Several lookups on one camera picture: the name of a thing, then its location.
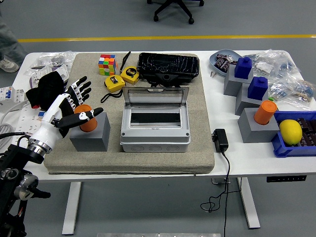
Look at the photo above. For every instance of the grey junction box clear lid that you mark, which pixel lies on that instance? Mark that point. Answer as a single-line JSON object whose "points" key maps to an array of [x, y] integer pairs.
{"points": [[153, 143]]}

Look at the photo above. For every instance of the blue plastic bin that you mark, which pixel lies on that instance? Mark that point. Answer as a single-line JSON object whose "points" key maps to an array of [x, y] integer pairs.
{"points": [[291, 150]]}

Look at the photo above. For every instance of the yellow lemon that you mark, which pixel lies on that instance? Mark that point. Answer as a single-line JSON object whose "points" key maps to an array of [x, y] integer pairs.
{"points": [[291, 130]]}

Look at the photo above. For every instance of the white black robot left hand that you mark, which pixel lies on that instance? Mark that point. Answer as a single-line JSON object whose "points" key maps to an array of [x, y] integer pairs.
{"points": [[47, 126]]}

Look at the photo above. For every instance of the black power adapter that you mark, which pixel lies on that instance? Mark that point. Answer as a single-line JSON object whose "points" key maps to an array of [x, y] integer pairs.
{"points": [[221, 140]]}

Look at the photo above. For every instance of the clear bag of parts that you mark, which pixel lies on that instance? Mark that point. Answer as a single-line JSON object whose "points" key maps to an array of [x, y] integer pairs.
{"points": [[274, 63], [61, 58], [296, 91]]}

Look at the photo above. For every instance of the white purple packet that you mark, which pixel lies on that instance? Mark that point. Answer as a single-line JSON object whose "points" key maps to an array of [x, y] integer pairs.
{"points": [[37, 79]]}

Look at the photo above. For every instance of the orange cylinder battery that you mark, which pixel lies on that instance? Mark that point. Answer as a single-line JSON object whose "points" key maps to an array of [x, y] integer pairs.
{"points": [[89, 126], [265, 112]]}

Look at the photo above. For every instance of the white table leg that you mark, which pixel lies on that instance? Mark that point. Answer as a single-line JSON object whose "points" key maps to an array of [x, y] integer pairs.
{"points": [[249, 205], [71, 209]]}

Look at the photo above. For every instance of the black table control panel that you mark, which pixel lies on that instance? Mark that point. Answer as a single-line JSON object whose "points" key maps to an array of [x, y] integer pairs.
{"points": [[286, 178]]}

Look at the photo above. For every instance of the black cloth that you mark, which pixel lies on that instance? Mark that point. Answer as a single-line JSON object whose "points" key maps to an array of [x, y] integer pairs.
{"points": [[47, 89]]}

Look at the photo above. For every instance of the small green piece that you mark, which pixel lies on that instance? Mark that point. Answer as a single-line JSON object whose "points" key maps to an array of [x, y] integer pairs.
{"points": [[271, 99]]}

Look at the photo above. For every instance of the grey-brown fabric mat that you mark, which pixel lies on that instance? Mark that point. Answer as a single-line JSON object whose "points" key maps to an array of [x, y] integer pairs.
{"points": [[172, 163]]}

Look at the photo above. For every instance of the white circuit breaker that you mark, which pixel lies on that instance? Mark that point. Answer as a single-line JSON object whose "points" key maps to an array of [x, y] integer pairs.
{"points": [[13, 95]]}

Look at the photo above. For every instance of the blue block with knob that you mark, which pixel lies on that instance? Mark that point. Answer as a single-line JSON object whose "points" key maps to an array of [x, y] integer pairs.
{"points": [[258, 89], [243, 69]]}

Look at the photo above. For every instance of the white power strip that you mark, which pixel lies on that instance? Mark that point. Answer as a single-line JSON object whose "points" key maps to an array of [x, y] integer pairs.
{"points": [[27, 121]]}

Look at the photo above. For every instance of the yellow tape measure black label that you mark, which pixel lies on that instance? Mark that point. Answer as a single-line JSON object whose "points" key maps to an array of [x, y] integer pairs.
{"points": [[129, 74]]}

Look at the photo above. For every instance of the dark candy wrapper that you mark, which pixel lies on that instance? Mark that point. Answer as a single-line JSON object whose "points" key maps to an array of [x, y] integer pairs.
{"points": [[222, 65], [223, 56]]}

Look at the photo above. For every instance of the grey block with round hole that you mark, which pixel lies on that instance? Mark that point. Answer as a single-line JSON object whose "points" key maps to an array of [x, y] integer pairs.
{"points": [[91, 140]]}

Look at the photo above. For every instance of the blue-grey oval dish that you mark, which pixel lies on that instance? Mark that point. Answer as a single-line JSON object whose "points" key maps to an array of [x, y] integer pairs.
{"points": [[222, 52]]}

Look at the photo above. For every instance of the large colourful puzzle cube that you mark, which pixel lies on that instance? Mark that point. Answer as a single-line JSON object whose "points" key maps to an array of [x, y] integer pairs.
{"points": [[107, 65]]}

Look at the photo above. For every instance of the black plastic tray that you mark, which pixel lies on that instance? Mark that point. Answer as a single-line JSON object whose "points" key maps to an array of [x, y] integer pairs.
{"points": [[168, 63]]}

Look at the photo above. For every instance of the small metal clip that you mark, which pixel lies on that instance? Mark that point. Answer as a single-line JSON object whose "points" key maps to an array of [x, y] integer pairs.
{"points": [[213, 74]]}

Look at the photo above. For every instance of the black office chair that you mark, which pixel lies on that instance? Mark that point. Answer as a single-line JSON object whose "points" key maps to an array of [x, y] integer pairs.
{"points": [[172, 7]]}

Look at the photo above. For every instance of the dark components pile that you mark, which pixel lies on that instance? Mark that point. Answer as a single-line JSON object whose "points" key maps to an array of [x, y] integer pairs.
{"points": [[309, 133]]}

